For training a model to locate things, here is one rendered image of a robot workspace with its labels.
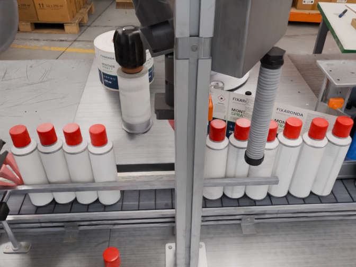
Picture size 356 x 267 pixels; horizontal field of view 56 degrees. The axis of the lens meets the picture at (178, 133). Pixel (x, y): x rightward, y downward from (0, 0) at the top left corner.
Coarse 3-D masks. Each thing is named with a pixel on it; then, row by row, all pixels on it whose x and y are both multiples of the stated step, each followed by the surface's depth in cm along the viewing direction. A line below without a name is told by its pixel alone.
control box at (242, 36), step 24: (216, 0) 37; (240, 0) 36; (264, 0) 38; (288, 0) 47; (216, 24) 38; (240, 24) 37; (264, 24) 41; (216, 48) 40; (240, 48) 38; (264, 48) 44; (240, 72) 40
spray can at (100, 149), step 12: (96, 132) 65; (96, 144) 67; (108, 144) 68; (96, 156) 68; (108, 156) 68; (96, 168) 70; (108, 168) 70; (96, 180) 73; (108, 180) 72; (108, 192) 74; (108, 204) 77
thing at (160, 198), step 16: (128, 192) 80; (144, 192) 80; (160, 192) 80; (288, 192) 80; (336, 192) 80; (352, 192) 80; (16, 208) 76; (32, 208) 76; (48, 208) 76; (64, 208) 76; (80, 208) 76; (96, 208) 76; (112, 208) 76; (128, 208) 76; (144, 208) 76; (160, 208) 76
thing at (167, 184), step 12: (168, 180) 72; (204, 180) 72; (216, 180) 72; (228, 180) 72; (240, 180) 72; (252, 180) 72; (264, 180) 72; (276, 180) 72; (0, 192) 70; (12, 192) 71; (24, 192) 71; (36, 192) 71; (48, 192) 71
